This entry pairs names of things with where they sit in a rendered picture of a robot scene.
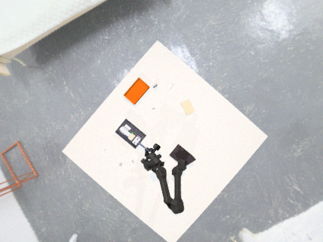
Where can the orange open-top tray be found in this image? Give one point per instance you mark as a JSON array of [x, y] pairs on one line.
[[136, 91]]

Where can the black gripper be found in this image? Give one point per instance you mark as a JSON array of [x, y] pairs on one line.
[[152, 154]]

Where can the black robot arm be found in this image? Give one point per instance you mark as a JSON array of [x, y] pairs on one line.
[[155, 165]]

